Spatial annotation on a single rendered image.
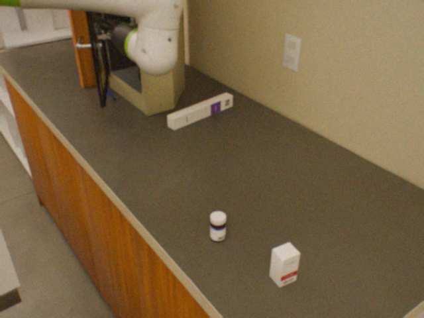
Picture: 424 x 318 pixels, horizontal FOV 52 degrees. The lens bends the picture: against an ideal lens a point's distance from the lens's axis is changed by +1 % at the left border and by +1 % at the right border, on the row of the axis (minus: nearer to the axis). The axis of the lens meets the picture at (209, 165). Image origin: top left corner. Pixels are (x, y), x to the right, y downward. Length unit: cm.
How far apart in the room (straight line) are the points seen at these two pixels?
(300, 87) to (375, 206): 53
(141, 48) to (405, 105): 72
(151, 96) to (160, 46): 49
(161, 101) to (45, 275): 118
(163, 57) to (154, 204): 38
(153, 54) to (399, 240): 73
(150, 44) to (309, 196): 57
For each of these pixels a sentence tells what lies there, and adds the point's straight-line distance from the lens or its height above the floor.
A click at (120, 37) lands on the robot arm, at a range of 121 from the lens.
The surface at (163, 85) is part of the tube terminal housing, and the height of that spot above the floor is 104.
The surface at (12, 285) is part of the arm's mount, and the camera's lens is 101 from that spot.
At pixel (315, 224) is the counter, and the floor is 94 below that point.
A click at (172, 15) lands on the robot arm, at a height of 138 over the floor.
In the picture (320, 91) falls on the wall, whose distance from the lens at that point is 148.
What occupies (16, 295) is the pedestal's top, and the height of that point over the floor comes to 92.
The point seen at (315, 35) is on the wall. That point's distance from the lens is 146.
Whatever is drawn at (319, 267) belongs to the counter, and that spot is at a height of 94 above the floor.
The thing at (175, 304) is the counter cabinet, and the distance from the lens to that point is 119.
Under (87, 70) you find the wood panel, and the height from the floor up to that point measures 101.
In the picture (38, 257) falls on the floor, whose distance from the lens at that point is 248.
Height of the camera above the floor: 165
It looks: 34 degrees down
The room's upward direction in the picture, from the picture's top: straight up
